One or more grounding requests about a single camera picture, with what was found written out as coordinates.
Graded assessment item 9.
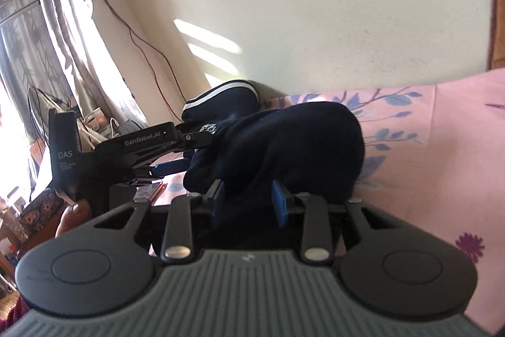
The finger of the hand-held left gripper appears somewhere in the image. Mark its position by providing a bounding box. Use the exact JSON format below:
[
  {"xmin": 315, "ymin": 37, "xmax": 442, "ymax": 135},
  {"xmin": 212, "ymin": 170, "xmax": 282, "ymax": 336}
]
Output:
[
  {"xmin": 133, "ymin": 159, "xmax": 191, "ymax": 180},
  {"xmin": 175, "ymin": 121, "xmax": 217, "ymax": 153}
]

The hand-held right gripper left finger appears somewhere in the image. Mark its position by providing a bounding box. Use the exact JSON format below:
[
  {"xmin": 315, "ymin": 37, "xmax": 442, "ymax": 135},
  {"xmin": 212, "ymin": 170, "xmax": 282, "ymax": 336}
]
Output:
[{"xmin": 92, "ymin": 180, "xmax": 225, "ymax": 262}]

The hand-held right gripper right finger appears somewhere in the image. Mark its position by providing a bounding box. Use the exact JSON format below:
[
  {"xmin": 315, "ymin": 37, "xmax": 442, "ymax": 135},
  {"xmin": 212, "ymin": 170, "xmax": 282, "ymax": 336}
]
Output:
[{"xmin": 271, "ymin": 180, "xmax": 403, "ymax": 262}]

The dark deer patterned sweater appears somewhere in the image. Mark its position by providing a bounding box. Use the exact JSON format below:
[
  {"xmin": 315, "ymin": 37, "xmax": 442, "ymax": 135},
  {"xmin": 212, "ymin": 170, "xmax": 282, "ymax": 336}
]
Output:
[{"xmin": 150, "ymin": 102, "xmax": 366, "ymax": 255}]

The person's left hand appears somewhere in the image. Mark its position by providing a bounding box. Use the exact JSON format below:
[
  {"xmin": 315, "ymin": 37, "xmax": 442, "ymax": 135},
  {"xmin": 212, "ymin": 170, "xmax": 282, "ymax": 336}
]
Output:
[{"xmin": 54, "ymin": 199, "xmax": 94, "ymax": 240}]

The black sweater with white stripe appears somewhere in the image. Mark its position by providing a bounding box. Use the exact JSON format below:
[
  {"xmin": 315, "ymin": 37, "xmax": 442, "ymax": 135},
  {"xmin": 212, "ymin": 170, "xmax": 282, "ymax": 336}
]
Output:
[{"xmin": 181, "ymin": 80, "xmax": 259, "ymax": 125}]

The floral patterned cushion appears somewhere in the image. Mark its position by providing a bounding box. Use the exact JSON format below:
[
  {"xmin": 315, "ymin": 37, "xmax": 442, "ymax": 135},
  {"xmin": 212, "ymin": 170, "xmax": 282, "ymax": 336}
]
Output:
[{"xmin": 19, "ymin": 188, "xmax": 66, "ymax": 233}]

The grey patterned curtain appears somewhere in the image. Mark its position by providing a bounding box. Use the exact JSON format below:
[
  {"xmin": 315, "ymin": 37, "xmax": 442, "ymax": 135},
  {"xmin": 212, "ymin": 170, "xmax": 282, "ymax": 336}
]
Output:
[{"xmin": 0, "ymin": 0, "xmax": 147, "ymax": 148}]

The pink floral bedsheet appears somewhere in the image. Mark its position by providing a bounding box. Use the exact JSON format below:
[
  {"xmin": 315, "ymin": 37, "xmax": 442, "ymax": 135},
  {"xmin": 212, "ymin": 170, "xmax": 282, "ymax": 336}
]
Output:
[{"xmin": 152, "ymin": 69, "xmax": 505, "ymax": 336}]

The dark cable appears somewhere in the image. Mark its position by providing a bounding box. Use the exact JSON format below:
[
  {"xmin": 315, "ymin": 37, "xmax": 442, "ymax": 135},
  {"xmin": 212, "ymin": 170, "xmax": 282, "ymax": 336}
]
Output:
[{"xmin": 128, "ymin": 27, "xmax": 187, "ymax": 104}]

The red cable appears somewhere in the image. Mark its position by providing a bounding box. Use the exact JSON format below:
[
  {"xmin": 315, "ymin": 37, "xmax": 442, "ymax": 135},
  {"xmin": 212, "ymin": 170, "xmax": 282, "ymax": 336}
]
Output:
[{"xmin": 65, "ymin": 0, "xmax": 176, "ymax": 118}]

